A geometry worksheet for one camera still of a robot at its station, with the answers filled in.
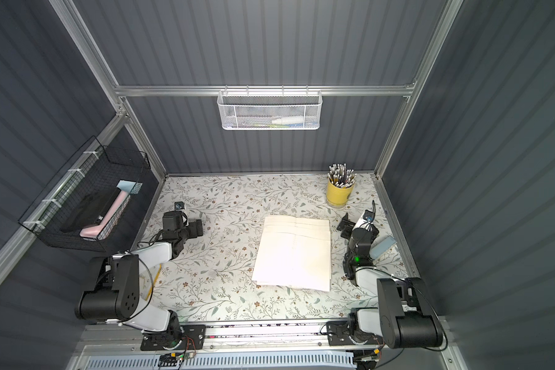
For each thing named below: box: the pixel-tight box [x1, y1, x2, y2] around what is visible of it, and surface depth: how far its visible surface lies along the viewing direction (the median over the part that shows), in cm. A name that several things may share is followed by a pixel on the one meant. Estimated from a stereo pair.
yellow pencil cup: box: [326, 178, 356, 208], surface depth 103 cm
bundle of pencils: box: [326, 162, 357, 189], surface depth 98 cm
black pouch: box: [60, 188, 120, 233], surface depth 68 cm
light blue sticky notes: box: [116, 179, 137, 193], surface depth 83 cm
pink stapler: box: [79, 189, 129, 239], surface depth 65 cm
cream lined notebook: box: [252, 215, 332, 293], surface depth 94 cm
